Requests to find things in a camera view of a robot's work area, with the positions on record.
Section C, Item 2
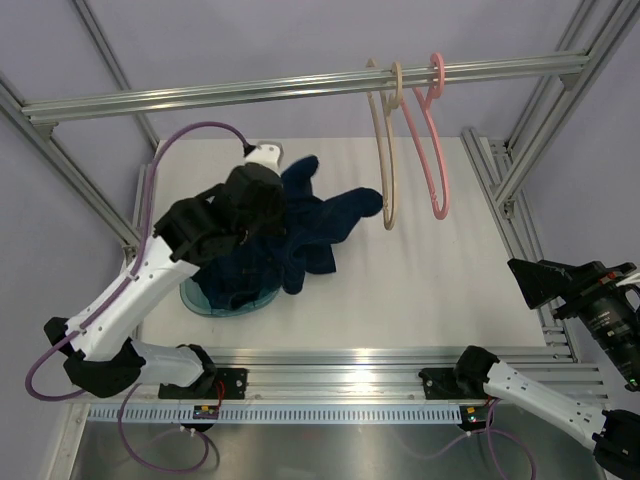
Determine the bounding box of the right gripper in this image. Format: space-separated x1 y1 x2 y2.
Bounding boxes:
507 255 640 386

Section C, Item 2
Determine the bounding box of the dark denim skirt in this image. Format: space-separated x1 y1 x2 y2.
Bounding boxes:
192 236 284 288

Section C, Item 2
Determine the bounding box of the pink plastic hanger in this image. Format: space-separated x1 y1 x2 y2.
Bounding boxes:
399 52 452 221

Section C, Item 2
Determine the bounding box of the beige wooden hanger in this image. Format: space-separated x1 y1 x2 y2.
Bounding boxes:
366 62 404 231

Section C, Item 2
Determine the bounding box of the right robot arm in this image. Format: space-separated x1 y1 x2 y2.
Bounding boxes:
453 259 639 479

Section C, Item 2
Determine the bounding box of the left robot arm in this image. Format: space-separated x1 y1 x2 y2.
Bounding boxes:
45 162 285 398

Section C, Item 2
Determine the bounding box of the teal plastic basin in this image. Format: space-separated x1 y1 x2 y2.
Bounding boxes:
179 279 280 318

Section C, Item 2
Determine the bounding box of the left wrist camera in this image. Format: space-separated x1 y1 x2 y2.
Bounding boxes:
243 142 284 172

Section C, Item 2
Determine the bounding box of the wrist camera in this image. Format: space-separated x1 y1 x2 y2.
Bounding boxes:
243 142 284 172
617 273 640 287

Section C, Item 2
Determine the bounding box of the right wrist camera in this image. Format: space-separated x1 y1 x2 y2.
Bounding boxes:
617 273 640 287

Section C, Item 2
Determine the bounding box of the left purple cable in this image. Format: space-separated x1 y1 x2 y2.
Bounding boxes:
24 121 249 474

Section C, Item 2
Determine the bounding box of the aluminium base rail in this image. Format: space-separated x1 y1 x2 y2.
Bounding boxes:
67 347 609 405

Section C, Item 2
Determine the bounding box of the slotted cable duct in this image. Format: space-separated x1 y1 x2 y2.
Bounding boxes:
88 404 462 425

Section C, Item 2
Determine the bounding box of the left aluminium frame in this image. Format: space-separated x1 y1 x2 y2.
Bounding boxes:
0 0 161 361

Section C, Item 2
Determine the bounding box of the aluminium frame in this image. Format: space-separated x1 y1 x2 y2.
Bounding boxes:
449 1 639 365
0 0 161 361

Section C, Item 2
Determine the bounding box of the aluminium hanging rail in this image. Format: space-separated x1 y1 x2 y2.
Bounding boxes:
21 51 589 125

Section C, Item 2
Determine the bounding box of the right aluminium frame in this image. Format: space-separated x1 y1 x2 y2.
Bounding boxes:
449 1 639 365

